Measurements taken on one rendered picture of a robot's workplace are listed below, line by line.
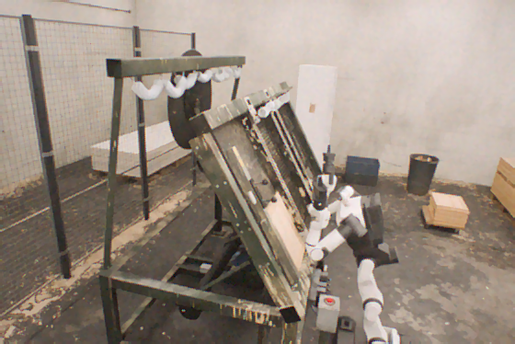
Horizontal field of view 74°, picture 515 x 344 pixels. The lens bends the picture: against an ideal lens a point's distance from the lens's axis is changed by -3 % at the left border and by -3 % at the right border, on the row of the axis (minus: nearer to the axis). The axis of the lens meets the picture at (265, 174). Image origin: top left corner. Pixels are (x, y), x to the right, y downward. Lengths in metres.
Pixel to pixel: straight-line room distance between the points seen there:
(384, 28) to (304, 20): 1.54
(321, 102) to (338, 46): 1.68
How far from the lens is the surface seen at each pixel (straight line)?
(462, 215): 5.48
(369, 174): 6.68
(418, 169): 6.60
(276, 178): 2.53
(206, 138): 1.85
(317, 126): 6.14
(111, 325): 2.92
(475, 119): 7.72
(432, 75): 7.47
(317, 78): 6.05
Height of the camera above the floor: 2.29
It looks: 20 degrees down
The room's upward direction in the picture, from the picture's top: 4 degrees clockwise
